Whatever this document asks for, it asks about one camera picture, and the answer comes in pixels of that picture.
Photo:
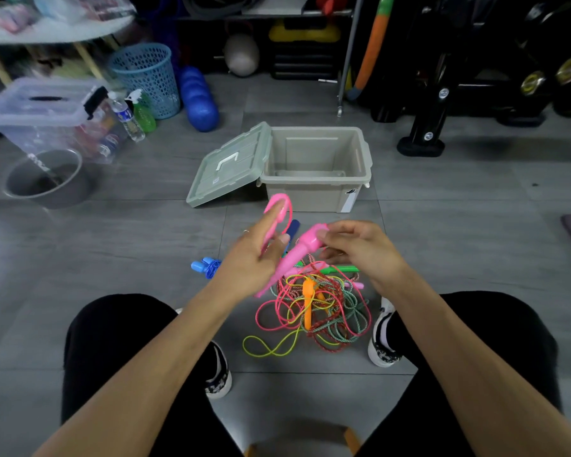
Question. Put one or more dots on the black dumbbell rack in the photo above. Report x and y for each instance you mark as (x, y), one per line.
(430, 118)

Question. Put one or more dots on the rolled grey yoga mat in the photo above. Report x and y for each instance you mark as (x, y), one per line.
(219, 4)

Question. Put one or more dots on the person's right hand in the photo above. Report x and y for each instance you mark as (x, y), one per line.
(371, 254)

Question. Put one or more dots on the person's left forearm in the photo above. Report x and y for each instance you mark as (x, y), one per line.
(138, 385)

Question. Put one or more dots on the person's leg black trousers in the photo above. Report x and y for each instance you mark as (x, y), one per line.
(504, 333)
(100, 342)

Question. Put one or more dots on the white left shoe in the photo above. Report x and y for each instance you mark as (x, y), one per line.
(221, 383)

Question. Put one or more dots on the red boxing glove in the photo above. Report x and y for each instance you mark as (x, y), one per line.
(332, 2)

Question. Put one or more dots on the grey metal bowl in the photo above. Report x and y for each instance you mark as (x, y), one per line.
(73, 190)

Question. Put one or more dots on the light blue mesh basket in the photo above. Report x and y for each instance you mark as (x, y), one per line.
(145, 78)

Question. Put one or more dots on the grey-green box lid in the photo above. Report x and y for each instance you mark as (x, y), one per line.
(226, 173)

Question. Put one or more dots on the wooden stool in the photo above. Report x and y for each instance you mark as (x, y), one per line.
(352, 437)

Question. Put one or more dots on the person's right forearm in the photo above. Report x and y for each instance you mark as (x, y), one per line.
(480, 385)

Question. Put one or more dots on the person's left leg black trousers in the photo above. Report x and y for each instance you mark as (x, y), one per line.
(100, 342)

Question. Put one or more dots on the clear water bottle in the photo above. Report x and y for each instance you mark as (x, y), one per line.
(132, 128)

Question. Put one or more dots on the green spray bottle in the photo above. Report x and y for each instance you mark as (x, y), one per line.
(145, 119)

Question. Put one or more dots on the orange and green foam stick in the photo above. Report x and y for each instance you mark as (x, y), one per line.
(371, 52)

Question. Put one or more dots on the person's right leg black trousers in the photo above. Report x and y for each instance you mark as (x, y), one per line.
(504, 333)

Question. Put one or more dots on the beige exercise ball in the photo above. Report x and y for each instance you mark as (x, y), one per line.
(241, 54)

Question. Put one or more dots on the white right shoe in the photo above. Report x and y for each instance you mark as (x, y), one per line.
(378, 354)

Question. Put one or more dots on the clear plastic lidded bin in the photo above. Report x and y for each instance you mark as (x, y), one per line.
(33, 123)

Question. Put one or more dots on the white shoe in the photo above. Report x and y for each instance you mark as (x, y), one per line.
(221, 383)
(378, 354)

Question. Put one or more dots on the grey plastic storage box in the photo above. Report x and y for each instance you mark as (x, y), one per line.
(314, 199)

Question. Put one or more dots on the person's left hand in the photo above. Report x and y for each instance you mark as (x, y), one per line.
(247, 266)

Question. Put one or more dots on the clear plastic bag of items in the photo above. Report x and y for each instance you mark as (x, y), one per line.
(62, 9)

